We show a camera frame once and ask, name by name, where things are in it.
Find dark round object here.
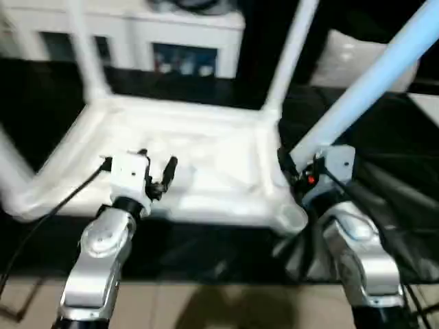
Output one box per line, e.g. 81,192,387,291
171,0,237,14

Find white plastic table leg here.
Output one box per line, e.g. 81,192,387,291
260,0,318,117
0,126,35,220
67,0,110,103
286,0,439,172

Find black stand leg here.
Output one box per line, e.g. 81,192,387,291
0,303,21,323

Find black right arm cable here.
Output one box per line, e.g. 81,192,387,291
322,171,433,329

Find white flat board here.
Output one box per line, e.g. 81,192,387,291
410,92,439,121

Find black padded mat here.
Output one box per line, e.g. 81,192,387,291
0,56,439,285

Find black cabinet with yellow label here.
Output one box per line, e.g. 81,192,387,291
243,0,330,97

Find grey pillow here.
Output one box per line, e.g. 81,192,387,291
310,29,421,93

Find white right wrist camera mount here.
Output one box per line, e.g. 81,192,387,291
301,145,356,206

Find white cabinet with glass doors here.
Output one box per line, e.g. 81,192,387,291
0,0,246,78

